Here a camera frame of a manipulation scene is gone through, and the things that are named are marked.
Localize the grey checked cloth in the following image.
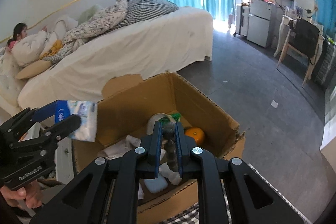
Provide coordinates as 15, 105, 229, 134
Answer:
163, 162, 265, 224

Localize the person's left hand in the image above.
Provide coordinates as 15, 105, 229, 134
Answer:
0, 179, 42, 209

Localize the black bag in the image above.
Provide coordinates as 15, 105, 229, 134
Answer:
290, 20, 321, 58

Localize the pale blue pouch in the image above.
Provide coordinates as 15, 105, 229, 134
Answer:
144, 177, 168, 193

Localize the white tape roll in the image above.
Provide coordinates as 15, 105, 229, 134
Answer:
146, 113, 174, 135

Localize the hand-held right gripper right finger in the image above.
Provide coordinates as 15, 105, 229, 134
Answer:
175, 122, 305, 224

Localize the floral quilt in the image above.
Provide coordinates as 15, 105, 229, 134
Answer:
62, 0, 129, 51

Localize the grey checked blanket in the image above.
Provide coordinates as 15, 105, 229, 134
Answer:
122, 0, 179, 26

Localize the orange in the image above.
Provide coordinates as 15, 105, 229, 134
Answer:
184, 127, 206, 147

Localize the dark ribbed suitcase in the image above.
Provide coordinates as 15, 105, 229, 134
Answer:
314, 35, 336, 89

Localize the white tufted headboard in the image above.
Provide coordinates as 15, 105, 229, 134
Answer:
0, 47, 27, 109

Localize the beige pillow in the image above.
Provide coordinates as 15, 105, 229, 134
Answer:
14, 60, 53, 80

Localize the brown cardboard box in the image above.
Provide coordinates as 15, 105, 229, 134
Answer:
72, 70, 246, 222

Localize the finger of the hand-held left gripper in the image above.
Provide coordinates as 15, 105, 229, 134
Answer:
9, 115, 82, 151
0, 103, 57, 140

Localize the grey flexible tripod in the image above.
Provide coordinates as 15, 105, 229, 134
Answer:
162, 123, 179, 174

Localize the white nightstand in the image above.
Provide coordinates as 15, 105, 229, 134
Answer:
18, 122, 79, 185

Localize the blue white tissue pack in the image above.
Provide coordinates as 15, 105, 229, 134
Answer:
55, 100, 98, 142

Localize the white wardrobe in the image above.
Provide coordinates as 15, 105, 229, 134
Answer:
319, 82, 336, 161

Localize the pale green pillow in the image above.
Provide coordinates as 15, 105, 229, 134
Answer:
78, 4, 104, 24

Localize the white suitcase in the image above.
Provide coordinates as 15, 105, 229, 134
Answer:
234, 4, 251, 37

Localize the wooden chair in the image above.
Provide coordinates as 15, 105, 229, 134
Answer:
277, 21, 326, 88

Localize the white bed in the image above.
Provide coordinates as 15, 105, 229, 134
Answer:
0, 5, 214, 114

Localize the white duvet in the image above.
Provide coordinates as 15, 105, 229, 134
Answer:
12, 25, 69, 67

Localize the yellow cloth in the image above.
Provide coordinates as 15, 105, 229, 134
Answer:
39, 40, 63, 60

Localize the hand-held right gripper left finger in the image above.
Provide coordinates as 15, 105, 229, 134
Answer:
29, 121, 164, 224

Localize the small grey fridge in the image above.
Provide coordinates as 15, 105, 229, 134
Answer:
247, 0, 277, 48

